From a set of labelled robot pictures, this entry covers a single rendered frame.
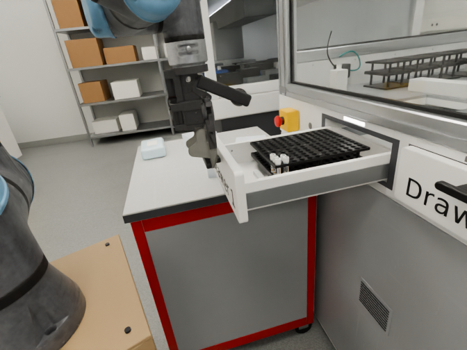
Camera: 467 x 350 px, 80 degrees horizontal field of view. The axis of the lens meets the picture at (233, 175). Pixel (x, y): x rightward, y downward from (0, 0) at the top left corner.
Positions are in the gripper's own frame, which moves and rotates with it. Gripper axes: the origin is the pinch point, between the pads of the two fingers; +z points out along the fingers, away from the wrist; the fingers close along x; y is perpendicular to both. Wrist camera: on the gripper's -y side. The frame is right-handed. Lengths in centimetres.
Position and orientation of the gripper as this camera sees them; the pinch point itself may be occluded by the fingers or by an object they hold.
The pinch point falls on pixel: (213, 159)
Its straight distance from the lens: 62.7
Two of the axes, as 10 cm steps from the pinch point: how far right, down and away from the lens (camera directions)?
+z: 1.1, 9.0, 4.2
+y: -9.7, 2.0, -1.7
